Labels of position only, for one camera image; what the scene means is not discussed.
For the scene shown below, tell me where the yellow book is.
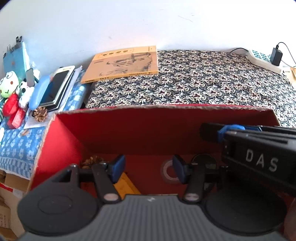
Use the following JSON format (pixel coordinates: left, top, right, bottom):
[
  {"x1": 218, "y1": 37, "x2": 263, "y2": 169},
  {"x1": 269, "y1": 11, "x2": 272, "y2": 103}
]
[{"x1": 81, "y1": 46, "x2": 159, "y2": 84}]

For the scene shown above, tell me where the smartphone with white frame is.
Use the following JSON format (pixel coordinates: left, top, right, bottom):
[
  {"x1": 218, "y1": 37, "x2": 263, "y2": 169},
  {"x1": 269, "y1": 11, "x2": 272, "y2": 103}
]
[{"x1": 39, "y1": 65, "x2": 75, "y2": 107}]

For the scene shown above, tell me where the floral patterned tablecloth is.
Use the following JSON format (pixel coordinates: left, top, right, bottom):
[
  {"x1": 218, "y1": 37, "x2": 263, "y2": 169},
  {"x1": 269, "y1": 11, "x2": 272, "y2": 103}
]
[{"x1": 86, "y1": 50, "x2": 295, "y2": 128}]

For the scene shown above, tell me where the white power strip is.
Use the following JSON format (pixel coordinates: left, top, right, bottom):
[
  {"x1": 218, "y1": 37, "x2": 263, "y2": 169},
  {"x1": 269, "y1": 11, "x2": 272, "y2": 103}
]
[{"x1": 246, "y1": 50, "x2": 282, "y2": 74}]

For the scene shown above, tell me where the pinecone on blue cloth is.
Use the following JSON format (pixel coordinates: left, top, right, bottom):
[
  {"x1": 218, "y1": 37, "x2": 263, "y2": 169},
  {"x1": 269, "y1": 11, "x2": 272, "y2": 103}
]
[{"x1": 32, "y1": 106, "x2": 48, "y2": 122}]

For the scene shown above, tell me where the blue floral cloth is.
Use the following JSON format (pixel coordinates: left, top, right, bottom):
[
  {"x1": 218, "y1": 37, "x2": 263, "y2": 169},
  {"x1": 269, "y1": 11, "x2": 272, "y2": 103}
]
[{"x1": 0, "y1": 83, "x2": 91, "y2": 180}]

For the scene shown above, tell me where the blue glasses case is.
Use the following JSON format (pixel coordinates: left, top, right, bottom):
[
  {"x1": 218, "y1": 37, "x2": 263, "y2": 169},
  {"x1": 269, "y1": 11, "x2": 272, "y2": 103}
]
[{"x1": 29, "y1": 75, "x2": 50, "y2": 110}]

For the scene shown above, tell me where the cardboard box on floor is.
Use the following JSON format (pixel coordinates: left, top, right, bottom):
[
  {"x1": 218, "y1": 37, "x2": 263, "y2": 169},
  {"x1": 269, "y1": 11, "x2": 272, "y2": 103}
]
[{"x1": 1, "y1": 170, "x2": 29, "y2": 240}]

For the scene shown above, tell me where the orange wooden wedge block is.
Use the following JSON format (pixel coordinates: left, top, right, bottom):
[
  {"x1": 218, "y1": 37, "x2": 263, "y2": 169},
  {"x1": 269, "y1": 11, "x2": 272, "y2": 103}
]
[{"x1": 114, "y1": 173, "x2": 141, "y2": 200}]

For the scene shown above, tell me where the red cardboard box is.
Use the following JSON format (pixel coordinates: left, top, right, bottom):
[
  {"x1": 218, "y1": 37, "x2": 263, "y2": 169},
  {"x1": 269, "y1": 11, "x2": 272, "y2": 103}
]
[{"x1": 28, "y1": 104, "x2": 279, "y2": 194}]

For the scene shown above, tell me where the green frog plush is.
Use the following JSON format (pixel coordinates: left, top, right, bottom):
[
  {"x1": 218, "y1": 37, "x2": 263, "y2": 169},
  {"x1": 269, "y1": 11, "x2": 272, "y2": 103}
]
[{"x1": 0, "y1": 71, "x2": 19, "y2": 98}]

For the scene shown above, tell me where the pinecone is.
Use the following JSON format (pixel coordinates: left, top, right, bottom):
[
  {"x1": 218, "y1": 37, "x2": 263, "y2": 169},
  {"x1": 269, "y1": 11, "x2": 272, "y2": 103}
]
[
  {"x1": 32, "y1": 106, "x2": 48, "y2": 122},
  {"x1": 81, "y1": 155, "x2": 104, "y2": 169}
]

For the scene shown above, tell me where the white panda plush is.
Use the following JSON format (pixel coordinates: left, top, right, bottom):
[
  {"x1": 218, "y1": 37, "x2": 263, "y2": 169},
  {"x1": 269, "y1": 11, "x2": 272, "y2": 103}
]
[{"x1": 18, "y1": 81, "x2": 35, "y2": 109}]

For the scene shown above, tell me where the person's right hand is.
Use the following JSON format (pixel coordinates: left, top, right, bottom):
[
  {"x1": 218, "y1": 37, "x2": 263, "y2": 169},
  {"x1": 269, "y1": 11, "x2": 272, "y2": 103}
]
[{"x1": 283, "y1": 199, "x2": 296, "y2": 241}]

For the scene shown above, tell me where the clear tape roll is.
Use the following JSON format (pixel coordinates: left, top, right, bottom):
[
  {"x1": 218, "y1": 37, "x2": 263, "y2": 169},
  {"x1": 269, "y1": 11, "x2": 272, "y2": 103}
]
[{"x1": 161, "y1": 160, "x2": 180, "y2": 184}]

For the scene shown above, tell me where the black power adapter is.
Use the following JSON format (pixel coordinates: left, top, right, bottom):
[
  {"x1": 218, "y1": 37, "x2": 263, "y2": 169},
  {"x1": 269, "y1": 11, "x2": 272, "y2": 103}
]
[{"x1": 270, "y1": 45, "x2": 282, "y2": 66}]

